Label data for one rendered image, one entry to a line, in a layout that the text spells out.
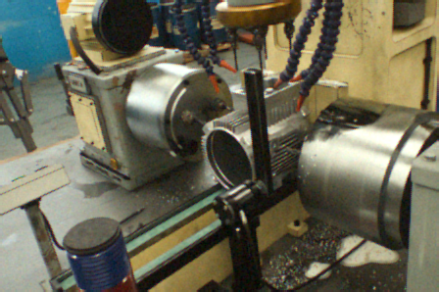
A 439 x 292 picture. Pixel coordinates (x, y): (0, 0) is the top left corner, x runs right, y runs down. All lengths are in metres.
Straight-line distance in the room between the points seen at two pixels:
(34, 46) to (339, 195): 5.97
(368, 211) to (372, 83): 0.41
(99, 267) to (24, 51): 6.10
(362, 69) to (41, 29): 5.72
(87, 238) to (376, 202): 0.46
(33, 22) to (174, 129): 5.45
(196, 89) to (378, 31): 0.45
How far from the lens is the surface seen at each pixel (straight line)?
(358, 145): 0.78
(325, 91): 1.03
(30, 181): 1.01
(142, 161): 1.41
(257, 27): 0.94
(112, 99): 1.31
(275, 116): 1.02
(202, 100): 1.20
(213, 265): 0.99
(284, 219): 1.11
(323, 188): 0.81
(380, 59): 1.08
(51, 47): 6.60
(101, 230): 0.49
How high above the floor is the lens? 1.48
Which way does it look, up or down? 25 degrees down
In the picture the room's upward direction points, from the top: 9 degrees counter-clockwise
